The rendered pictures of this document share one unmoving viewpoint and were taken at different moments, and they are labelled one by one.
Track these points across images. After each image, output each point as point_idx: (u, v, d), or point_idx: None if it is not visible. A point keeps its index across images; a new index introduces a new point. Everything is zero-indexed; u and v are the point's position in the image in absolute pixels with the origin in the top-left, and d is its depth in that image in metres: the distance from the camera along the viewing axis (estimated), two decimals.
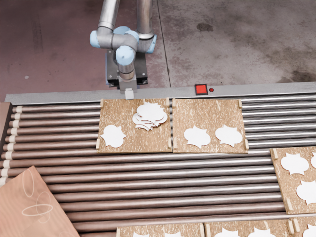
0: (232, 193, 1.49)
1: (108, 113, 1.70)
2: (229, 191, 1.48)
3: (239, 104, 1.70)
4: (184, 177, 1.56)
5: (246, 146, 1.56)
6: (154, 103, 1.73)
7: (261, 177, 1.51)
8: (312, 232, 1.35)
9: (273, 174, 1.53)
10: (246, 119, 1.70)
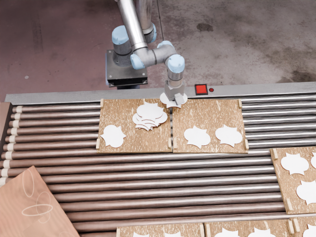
0: (232, 193, 1.49)
1: (108, 113, 1.70)
2: (229, 191, 1.48)
3: (239, 104, 1.70)
4: (184, 177, 1.56)
5: (246, 146, 1.56)
6: (154, 103, 1.73)
7: (261, 177, 1.51)
8: (312, 232, 1.35)
9: (273, 174, 1.53)
10: (246, 119, 1.70)
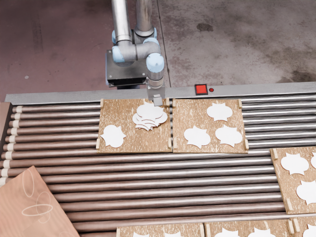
0: (232, 193, 1.49)
1: (108, 113, 1.70)
2: (229, 191, 1.48)
3: (239, 104, 1.70)
4: (184, 177, 1.56)
5: (246, 146, 1.56)
6: None
7: (261, 177, 1.51)
8: (312, 232, 1.35)
9: (273, 174, 1.53)
10: (246, 119, 1.70)
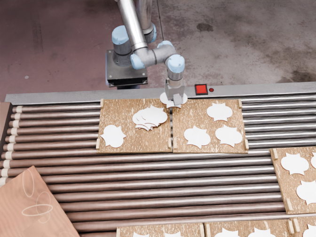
0: (232, 193, 1.49)
1: (108, 113, 1.70)
2: (229, 191, 1.48)
3: (239, 104, 1.70)
4: (184, 177, 1.56)
5: (246, 146, 1.56)
6: (154, 103, 1.73)
7: (261, 177, 1.51)
8: (312, 232, 1.35)
9: (273, 174, 1.53)
10: (246, 119, 1.70)
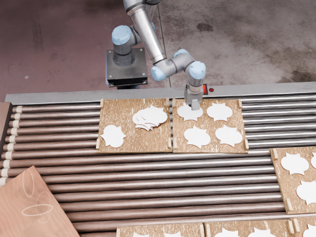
0: (232, 193, 1.49)
1: (108, 113, 1.70)
2: (229, 191, 1.48)
3: (239, 104, 1.70)
4: (184, 177, 1.56)
5: (246, 146, 1.56)
6: (154, 103, 1.73)
7: (261, 177, 1.51)
8: (312, 232, 1.35)
9: (273, 174, 1.53)
10: (246, 119, 1.70)
